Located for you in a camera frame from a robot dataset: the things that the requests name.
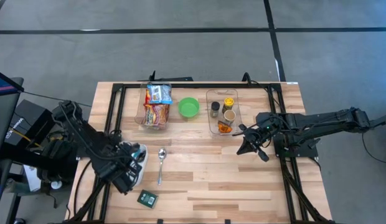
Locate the tan-lid spice jar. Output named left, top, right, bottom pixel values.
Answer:
left=223, top=110, right=237, bottom=124

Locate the green plastic bowl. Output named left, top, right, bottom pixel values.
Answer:
left=177, top=97, right=200, bottom=119

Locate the thick black cable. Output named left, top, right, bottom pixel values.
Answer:
left=73, top=157, right=97, bottom=218

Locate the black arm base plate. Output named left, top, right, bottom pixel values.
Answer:
left=76, top=145, right=100, bottom=159
left=273, top=133, right=319, bottom=159

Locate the silver metal spoon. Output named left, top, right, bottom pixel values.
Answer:
left=157, top=147, right=167, bottom=186

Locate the white paper box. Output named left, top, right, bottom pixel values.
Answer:
left=24, top=164, right=42, bottom=192

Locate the black camera bracket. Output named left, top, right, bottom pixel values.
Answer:
left=137, top=70, right=194, bottom=83

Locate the dark green tea packet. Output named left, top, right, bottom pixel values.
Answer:
left=136, top=189, right=159, bottom=209

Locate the blue ramen packet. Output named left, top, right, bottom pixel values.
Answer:
left=146, top=84, right=174, bottom=105

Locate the yellow cable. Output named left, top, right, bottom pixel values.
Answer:
left=12, top=129, right=43, bottom=149

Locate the black computer monitor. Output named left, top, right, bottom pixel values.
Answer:
left=0, top=68, right=25, bottom=162

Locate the brown snack packet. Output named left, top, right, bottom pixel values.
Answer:
left=217, top=120, right=233, bottom=134

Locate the white rectangular dish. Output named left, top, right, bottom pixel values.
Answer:
left=120, top=141, right=149, bottom=187

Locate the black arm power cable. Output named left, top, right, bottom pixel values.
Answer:
left=242, top=72, right=284, bottom=110

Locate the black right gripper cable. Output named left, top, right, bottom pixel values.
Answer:
left=232, top=123, right=271, bottom=162

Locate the black case white lettering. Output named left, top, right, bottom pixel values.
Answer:
left=4, top=99, right=54, bottom=147

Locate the grey metal stand foot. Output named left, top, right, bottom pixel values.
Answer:
left=369, top=112, right=386, bottom=128

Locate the clear plastic bin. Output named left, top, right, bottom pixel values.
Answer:
left=134, top=81, right=172, bottom=130
left=205, top=89, right=245, bottom=136

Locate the red yellow ramen packet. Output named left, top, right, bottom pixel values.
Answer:
left=143, top=103, right=171, bottom=127

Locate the thin black cable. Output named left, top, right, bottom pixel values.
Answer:
left=23, top=90, right=93, bottom=108

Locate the black-lid spice jar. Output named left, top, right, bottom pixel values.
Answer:
left=210, top=101, right=221, bottom=118

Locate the yellow-lid spice jar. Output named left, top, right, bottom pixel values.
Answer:
left=222, top=97, right=235, bottom=113

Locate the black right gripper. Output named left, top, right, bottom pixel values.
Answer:
left=236, top=119, right=287, bottom=156

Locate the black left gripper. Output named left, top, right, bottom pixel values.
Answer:
left=95, top=143, right=146, bottom=195

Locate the black floor cable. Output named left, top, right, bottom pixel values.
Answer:
left=362, top=130, right=386, bottom=165

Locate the black metal table frame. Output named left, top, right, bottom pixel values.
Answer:
left=65, top=82, right=337, bottom=224

